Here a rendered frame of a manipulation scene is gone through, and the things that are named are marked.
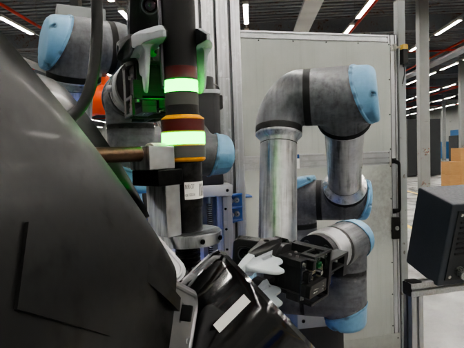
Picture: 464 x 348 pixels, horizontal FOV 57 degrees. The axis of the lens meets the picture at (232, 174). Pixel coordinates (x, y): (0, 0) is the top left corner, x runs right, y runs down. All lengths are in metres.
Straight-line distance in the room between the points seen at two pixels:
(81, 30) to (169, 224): 0.64
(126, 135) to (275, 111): 0.32
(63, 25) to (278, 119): 0.48
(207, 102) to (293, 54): 1.27
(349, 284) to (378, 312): 2.02
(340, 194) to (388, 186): 1.55
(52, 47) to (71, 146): 0.78
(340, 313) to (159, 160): 0.51
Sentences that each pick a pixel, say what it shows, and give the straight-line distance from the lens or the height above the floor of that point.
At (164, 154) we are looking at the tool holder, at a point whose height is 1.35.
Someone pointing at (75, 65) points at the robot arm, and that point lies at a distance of 0.97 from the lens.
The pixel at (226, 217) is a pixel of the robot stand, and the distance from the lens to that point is 1.25.
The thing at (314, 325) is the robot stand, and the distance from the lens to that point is 1.14.
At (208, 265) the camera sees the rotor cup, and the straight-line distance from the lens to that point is 0.34.
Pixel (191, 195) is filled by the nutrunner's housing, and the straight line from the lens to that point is 0.42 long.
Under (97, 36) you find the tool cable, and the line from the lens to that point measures 0.38.
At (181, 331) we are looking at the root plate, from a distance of 0.29.
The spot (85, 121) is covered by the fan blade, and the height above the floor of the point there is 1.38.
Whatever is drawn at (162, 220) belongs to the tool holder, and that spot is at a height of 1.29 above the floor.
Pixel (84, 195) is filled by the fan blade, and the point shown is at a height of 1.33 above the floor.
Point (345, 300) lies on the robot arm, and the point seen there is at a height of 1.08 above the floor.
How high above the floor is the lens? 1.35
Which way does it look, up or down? 3 degrees down
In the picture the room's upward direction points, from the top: 2 degrees counter-clockwise
